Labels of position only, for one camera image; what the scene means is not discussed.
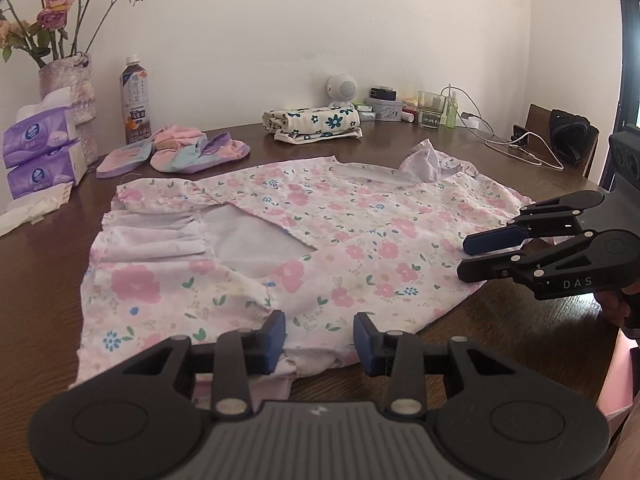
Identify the grey printed tin box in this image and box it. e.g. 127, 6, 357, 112
364, 99, 403, 122

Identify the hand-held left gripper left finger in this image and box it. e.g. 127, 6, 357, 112
122, 310, 288, 417

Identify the opened purple tissue pack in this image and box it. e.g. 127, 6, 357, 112
2, 87, 78, 168

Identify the pink floral dress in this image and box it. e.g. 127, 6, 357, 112
67, 139, 536, 406

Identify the white charging cable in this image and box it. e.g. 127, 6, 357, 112
440, 82, 566, 171

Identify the person's right hand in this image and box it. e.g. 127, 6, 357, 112
596, 290, 633, 329

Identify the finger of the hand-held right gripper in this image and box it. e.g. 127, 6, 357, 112
456, 230, 601, 285
462, 190, 607, 257

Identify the black bag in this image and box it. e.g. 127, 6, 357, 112
549, 108, 592, 166

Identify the crumpled white tissue wrapper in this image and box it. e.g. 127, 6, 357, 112
0, 182, 73, 237

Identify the wooden chair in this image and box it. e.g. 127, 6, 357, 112
525, 104, 601, 178

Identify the black window frame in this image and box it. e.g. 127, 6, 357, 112
617, 0, 640, 131

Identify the folded cream teal-flower garment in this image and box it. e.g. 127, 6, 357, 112
261, 106, 364, 145

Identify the pastel pink blue purple garment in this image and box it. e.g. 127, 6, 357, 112
149, 126, 252, 175

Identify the white robot-shaped speaker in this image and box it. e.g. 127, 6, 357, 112
326, 74, 357, 110

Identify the tea bottle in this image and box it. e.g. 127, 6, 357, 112
119, 55, 152, 145

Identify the clear drinking glass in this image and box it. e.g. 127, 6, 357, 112
417, 91, 447, 128

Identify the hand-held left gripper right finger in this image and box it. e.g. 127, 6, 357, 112
352, 311, 516, 417

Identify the pink mottled vase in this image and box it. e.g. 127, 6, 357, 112
39, 52, 100, 166

